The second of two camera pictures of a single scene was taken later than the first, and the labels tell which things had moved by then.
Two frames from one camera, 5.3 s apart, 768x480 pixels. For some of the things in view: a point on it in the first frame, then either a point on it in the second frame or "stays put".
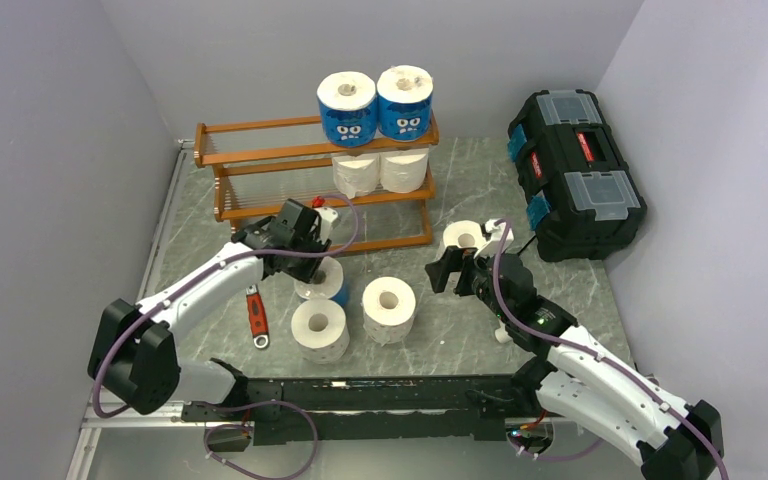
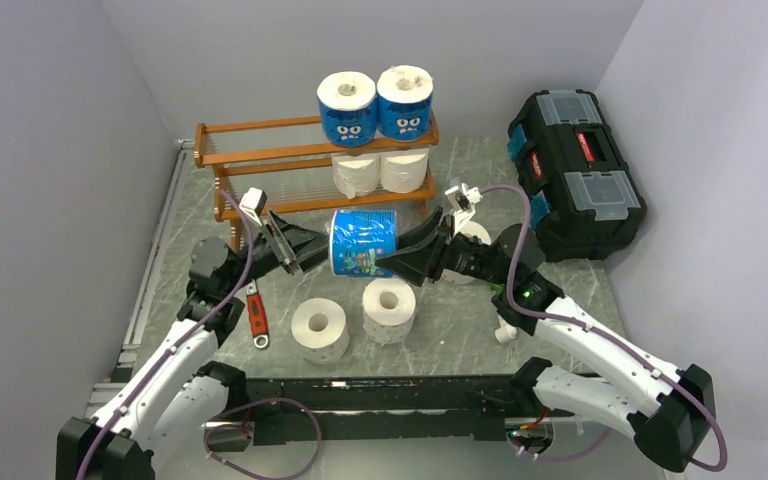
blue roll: [327, 283] -> [358, 237]
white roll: [356, 175] stays put
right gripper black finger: [439, 271] -> [419, 250]
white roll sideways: [403, 171] stays put
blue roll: [348, 101] stays put
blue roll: [404, 102] stays put
